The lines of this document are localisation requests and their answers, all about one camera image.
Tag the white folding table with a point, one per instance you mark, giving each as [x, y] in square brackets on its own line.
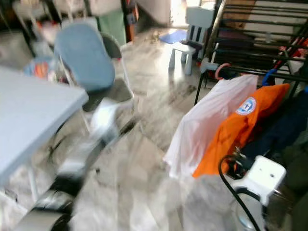
[33, 120]

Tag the blue plastic hanger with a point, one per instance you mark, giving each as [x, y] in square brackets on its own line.
[268, 76]

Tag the white child chair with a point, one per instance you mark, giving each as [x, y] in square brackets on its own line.
[198, 19]

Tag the pink plastic hanger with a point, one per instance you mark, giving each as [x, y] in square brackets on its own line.
[217, 72]

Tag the dark green sofa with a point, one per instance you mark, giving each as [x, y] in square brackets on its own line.
[296, 192]

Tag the navy blue garment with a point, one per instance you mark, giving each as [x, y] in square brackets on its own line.
[279, 125]

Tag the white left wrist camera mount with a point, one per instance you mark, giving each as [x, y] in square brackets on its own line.
[106, 120]

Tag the black metal drying rack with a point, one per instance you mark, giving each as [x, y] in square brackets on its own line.
[245, 73]

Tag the blue floor mat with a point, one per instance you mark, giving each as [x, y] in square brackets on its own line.
[173, 36]

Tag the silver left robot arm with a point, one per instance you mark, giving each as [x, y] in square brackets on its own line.
[74, 168]

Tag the grey folding chair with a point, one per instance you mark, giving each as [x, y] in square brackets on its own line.
[110, 94]

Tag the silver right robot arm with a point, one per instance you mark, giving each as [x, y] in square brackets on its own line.
[245, 216]

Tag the orange shirt with round badge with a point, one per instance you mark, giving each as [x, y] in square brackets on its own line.
[240, 130]

